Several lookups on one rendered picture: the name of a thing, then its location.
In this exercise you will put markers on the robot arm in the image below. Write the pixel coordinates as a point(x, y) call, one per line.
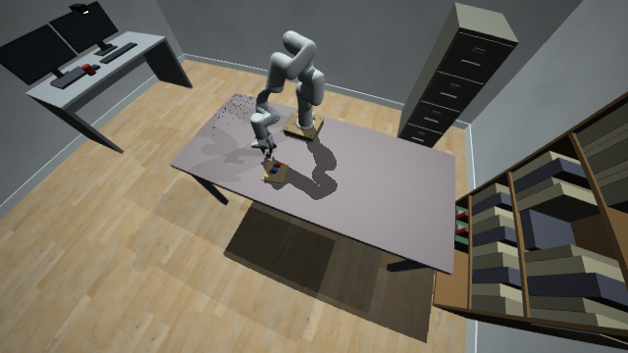
point(309, 91)

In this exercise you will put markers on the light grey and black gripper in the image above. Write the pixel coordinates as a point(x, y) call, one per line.
point(272, 145)

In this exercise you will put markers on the tan square mat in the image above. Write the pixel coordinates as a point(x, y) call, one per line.
point(279, 176)

